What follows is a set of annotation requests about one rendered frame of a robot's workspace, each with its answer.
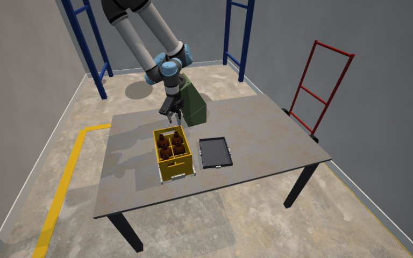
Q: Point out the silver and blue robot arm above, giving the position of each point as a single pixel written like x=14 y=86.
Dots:
x=177 y=55

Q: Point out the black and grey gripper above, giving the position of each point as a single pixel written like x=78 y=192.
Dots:
x=176 y=108

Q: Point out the yellow crate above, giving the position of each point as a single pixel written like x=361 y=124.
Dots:
x=182 y=163

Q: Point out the brown glass bottle with beige label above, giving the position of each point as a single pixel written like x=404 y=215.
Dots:
x=165 y=157

